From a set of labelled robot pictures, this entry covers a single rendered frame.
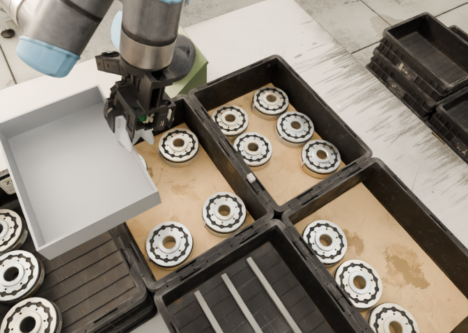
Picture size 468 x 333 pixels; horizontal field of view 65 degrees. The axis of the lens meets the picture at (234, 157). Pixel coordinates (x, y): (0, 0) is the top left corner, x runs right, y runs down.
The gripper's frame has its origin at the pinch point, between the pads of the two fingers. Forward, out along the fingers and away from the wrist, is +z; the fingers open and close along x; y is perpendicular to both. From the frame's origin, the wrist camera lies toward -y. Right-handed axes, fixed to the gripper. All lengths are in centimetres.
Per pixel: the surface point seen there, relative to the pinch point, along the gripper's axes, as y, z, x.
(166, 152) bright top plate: -6.3, 18.2, 15.8
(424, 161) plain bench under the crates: 31, 13, 88
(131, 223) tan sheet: 4.7, 25.3, 1.4
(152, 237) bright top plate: 11.6, 21.9, 2.6
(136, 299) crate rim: 22.9, 17.5, -7.8
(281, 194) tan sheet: 18.2, 15.6, 34.2
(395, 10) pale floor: -75, 37, 255
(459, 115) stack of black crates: 20, 26, 159
